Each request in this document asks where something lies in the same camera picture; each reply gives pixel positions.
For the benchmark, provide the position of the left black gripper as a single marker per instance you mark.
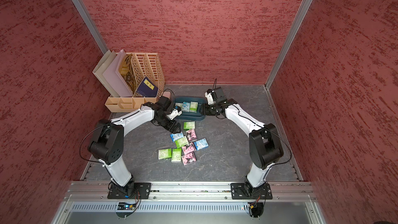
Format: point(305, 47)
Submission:
point(169, 127)

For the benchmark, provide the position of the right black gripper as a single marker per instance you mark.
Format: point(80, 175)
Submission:
point(205, 110)

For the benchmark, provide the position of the teal plastic storage box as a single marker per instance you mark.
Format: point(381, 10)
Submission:
point(190, 116)

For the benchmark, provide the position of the blue tissue pack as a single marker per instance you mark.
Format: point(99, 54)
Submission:
point(201, 144)
point(186, 107)
point(176, 136)

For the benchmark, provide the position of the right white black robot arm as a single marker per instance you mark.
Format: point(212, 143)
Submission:
point(265, 144)

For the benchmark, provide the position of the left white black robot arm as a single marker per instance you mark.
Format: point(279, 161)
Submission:
point(107, 143)

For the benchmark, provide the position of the pink pencil case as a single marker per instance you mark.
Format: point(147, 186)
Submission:
point(167, 94)

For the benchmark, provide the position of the pink tissue pack upper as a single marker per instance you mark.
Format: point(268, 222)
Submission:
point(191, 135)

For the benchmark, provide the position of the dark blue booklet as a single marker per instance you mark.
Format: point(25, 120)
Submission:
point(147, 88)

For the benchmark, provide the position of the pink tissue pack bottom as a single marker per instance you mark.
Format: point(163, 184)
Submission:
point(188, 158)

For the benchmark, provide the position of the gold patterned book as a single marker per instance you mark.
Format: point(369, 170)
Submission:
point(127, 73)

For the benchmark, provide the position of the lilac folder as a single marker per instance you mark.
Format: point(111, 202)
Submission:
point(114, 78)

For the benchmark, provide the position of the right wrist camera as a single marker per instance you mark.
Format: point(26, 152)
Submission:
point(215, 96)

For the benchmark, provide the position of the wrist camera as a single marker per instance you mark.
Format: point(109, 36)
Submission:
point(215, 96)
point(167, 109)

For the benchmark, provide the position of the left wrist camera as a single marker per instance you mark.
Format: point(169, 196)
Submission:
point(167, 109)

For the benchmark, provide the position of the aluminium front rail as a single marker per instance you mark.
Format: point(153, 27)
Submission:
point(196, 191)

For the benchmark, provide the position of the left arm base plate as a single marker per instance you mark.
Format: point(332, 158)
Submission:
point(130, 191)

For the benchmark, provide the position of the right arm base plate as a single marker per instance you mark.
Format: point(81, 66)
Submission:
point(244, 191)

